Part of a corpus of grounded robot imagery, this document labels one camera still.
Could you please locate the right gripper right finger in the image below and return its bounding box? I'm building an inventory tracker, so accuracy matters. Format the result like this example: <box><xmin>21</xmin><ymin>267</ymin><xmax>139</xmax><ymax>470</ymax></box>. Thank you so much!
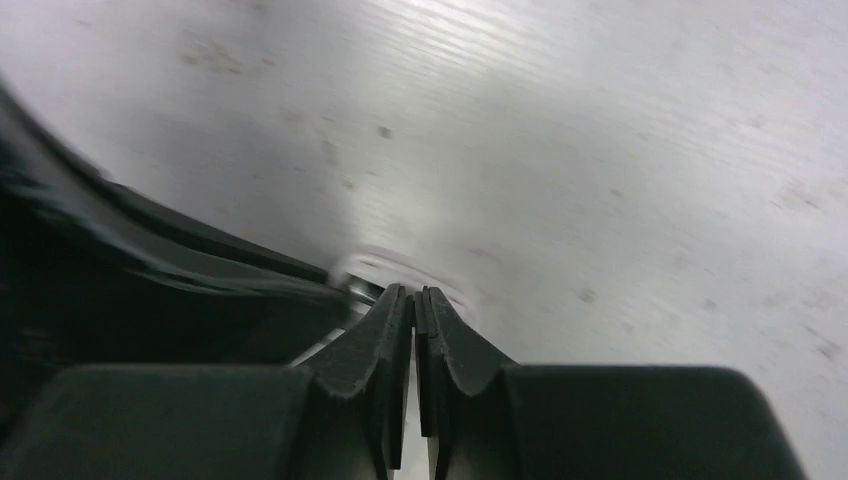
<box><xmin>414</xmin><ymin>288</ymin><xmax>804</xmax><ymax>479</ymax></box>

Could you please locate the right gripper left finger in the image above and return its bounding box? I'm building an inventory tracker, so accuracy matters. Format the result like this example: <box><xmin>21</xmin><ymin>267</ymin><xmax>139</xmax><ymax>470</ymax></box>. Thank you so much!
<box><xmin>1</xmin><ymin>284</ymin><xmax>412</xmax><ymax>479</ymax></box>

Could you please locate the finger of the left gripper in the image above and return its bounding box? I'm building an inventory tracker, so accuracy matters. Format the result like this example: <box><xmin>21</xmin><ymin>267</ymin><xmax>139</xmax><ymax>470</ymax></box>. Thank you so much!
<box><xmin>1</xmin><ymin>93</ymin><xmax>349</xmax><ymax>430</ymax></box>

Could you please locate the white red remote control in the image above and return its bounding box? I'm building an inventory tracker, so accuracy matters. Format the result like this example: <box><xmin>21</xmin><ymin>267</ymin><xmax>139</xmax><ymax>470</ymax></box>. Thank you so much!
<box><xmin>327</xmin><ymin>248</ymin><xmax>512</xmax><ymax>384</ymax></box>

